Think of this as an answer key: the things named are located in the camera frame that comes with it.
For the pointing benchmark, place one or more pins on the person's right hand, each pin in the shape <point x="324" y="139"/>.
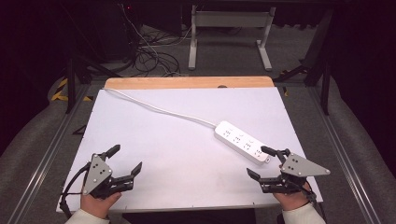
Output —
<point x="291" y="200"/>

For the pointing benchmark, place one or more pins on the person's left hand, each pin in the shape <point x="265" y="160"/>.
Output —
<point x="96" y="205"/>

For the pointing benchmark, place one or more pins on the white power strip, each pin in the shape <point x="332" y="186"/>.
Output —
<point x="241" y="141"/>

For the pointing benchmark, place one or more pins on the black metal stand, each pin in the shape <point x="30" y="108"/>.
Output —
<point x="325" y="81"/>
<point x="71" y="84"/>

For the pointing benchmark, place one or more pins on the small black triangular bracket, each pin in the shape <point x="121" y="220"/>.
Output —
<point x="81" y="130"/>

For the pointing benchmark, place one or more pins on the yellow black hazard tape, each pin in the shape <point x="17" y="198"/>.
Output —
<point x="62" y="90"/>

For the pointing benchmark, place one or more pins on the aluminium floor rail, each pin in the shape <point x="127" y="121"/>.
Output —
<point x="46" y="158"/>
<point x="342" y="158"/>

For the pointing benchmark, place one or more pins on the white metal desk frame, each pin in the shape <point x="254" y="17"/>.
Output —
<point x="230" y="20"/>

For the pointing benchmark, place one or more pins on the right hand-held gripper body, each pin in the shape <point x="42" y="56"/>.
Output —
<point x="299" y="166"/>

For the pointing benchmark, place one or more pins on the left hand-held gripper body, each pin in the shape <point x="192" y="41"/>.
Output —
<point x="98" y="172"/>

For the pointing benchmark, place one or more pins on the black equipment box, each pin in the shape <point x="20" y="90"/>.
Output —
<point x="115" y="31"/>

